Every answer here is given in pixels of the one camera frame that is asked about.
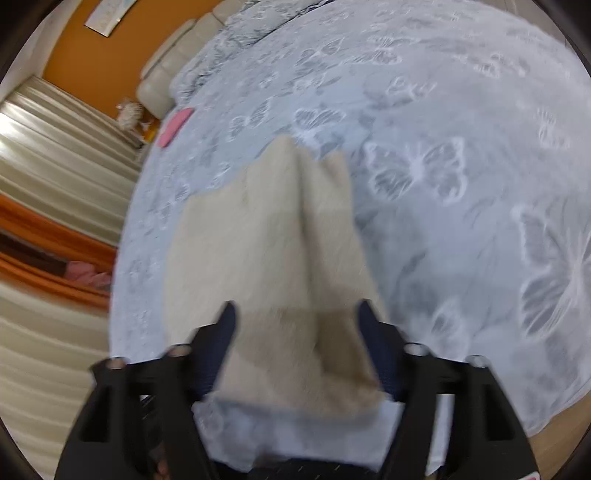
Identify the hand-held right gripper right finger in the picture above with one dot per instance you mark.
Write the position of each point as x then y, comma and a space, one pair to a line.
378, 350

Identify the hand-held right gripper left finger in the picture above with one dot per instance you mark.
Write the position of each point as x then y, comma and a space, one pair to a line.
217, 350

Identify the beige sweater with black hearts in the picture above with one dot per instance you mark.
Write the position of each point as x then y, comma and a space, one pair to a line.
258, 258

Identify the pink clothes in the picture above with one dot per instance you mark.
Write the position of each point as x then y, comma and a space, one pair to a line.
87, 275

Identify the bed with butterfly print cover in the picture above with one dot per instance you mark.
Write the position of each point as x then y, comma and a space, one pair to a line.
461, 230

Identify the beige pleated curtain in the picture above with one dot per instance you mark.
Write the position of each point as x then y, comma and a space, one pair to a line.
60, 152
41, 369

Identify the small pink pillow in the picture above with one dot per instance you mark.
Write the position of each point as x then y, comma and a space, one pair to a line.
174, 127

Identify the feather shade table lamp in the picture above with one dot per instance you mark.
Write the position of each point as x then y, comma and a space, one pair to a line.
128, 114

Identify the butterfly print pillow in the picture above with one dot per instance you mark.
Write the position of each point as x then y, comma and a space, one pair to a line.
263, 21
198, 74

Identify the beige padded headboard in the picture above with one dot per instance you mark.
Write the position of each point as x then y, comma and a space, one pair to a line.
161, 78

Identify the framed wall picture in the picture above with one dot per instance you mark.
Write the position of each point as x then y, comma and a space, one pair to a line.
108, 14

